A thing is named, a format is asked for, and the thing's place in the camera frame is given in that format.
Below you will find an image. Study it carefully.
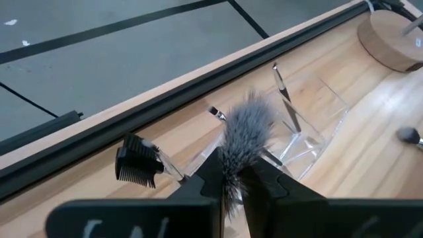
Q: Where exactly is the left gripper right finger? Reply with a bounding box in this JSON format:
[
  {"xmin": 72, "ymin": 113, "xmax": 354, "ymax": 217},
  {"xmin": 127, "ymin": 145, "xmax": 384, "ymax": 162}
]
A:
[{"xmin": 237, "ymin": 155, "xmax": 423, "ymax": 238}]

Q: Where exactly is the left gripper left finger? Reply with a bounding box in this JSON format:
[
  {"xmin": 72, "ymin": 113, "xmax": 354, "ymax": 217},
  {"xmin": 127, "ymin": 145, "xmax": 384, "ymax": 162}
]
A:
[{"xmin": 46, "ymin": 147, "xmax": 225, "ymax": 238}]

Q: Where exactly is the brow comb makeup brush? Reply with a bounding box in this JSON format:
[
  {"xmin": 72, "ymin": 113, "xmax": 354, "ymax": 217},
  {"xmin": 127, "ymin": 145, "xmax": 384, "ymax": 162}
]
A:
[{"xmin": 114, "ymin": 132, "xmax": 188, "ymax": 190}]

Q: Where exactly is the clear acrylic organizer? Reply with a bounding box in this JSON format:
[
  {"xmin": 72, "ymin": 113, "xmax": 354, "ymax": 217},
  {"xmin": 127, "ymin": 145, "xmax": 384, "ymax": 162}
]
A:
[{"xmin": 178, "ymin": 75, "xmax": 350, "ymax": 186}]

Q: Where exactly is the thick powder makeup brush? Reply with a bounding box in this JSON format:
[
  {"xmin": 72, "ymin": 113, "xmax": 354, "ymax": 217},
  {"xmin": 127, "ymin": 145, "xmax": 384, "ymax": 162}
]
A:
[{"xmin": 395, "ymin": 126, "xmax": 423, "ymax": 150}]

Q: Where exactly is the fluffy head makeup brush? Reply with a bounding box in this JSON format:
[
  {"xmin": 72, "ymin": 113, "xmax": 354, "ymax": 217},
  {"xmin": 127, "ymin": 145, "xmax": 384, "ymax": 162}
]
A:
[{"xmin": 217, "ymin": 91, "xmax": 277, "ymax": 221}]

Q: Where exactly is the thin black makeup brush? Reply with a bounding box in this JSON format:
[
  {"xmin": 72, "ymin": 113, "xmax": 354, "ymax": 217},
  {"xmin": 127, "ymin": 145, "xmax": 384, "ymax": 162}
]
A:
[{"xmin": 207, "ymin": 105, "xmax": 229, "ymax": 124}]

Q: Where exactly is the clear brush holder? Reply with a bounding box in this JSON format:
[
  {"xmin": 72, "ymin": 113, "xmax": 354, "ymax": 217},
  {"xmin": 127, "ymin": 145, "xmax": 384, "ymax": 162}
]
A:
[{"xmin": 271, "ymin": 61, "xmax": 302, "ymax": 134}]

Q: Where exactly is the white shade wooden base lamp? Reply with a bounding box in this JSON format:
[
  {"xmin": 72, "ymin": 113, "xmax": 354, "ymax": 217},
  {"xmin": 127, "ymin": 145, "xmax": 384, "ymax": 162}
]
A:
[{"xmin": 356, "ymin": 9, "xmax": 423, "ymax": 73}]

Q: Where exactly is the black frame rail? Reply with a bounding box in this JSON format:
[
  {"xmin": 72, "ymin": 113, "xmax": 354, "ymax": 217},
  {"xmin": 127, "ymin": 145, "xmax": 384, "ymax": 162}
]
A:
[{"xmin": 0, "ymin": 0, "xmax": 377, "ymax": 202}]

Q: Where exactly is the black frame strut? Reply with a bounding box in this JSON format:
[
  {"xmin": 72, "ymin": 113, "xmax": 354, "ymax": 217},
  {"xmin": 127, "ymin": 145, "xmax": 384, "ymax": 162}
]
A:
[{"xmin": 0, "ymin": 110, "xmax": 84, "ymax": 156}]

